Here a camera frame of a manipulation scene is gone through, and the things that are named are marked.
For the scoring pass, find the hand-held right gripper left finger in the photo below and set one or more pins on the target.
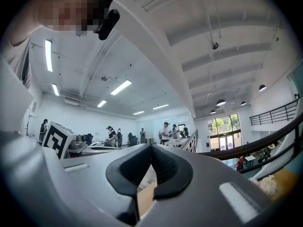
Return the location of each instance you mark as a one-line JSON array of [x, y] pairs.
[[94, 174]]

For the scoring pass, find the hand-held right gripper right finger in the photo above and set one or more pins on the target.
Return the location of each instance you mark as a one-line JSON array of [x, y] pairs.
[[208, 174]]

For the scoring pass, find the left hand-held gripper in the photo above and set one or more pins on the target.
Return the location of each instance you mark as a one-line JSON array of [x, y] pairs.
[[55, 138]]

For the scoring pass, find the white office desk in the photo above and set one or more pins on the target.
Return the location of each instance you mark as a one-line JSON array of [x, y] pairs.
[[99, 148]]

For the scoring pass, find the black office chair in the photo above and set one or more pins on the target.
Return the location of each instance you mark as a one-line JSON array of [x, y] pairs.
[[132, 139], [88, 138]]

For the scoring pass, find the metal stair railing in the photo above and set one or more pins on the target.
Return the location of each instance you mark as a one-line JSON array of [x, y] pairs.
[[190, 142]]

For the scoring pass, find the ceiling air conditioner unit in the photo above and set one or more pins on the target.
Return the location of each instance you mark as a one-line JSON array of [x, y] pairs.
[[71, 100]]

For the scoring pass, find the white table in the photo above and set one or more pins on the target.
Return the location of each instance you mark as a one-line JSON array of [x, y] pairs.
[[177, 141]]

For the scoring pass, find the large glass window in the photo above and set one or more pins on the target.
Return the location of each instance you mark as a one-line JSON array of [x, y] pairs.
[[225, 131]]

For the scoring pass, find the long ceiling light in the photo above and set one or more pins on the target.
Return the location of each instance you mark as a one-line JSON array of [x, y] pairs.
[[120, 87], [48, 55], [101, 103], [55, 89], [160, 106], [138, 112]]

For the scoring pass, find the white fluffy object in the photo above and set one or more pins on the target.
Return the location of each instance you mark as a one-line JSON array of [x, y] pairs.
[[267, 183]]

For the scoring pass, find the black curved railing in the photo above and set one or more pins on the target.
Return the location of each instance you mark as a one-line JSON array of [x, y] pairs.
[[260, 143]]

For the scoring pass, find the black pendant lamp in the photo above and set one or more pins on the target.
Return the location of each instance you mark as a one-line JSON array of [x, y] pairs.
[[243, 103], [262, 87], [220, 102], [213, 111]]

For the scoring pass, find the person's white shirt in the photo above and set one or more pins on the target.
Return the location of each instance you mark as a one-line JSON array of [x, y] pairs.
[[14, 91]]

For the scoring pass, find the round ceiling fixture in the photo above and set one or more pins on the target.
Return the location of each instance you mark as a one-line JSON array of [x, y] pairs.
[[104, 78]]

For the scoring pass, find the black balcony railing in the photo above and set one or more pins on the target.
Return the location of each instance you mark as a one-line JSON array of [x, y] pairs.
[[274, 113]]

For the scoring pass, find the person's head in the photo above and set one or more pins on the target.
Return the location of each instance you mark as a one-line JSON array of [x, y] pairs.
[[47, 11]]

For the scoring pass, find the black head-mounted camera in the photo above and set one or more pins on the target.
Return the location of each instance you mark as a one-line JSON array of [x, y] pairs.
[[107, 25]]

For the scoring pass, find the dome security camera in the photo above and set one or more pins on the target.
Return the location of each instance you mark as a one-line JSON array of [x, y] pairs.
[[215, 46]]

